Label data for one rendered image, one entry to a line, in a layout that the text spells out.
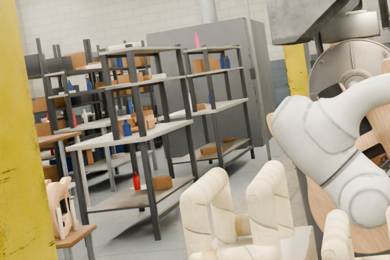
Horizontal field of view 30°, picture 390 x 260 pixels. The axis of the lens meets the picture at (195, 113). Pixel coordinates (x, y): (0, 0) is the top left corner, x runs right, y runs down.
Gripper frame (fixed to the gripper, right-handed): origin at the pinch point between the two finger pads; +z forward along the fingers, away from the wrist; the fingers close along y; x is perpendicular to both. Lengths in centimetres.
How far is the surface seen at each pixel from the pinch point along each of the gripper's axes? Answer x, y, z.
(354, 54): 26.0, 8.5, 19.3
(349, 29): 32.4, 10.3, 24.1
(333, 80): 22.6, 0.9, 19.1
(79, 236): 11, -199, 244
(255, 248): 10, -8, -89
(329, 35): 33.7, 5.2, 24.2
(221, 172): 19, -12, -73
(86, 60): 240, -401, 937
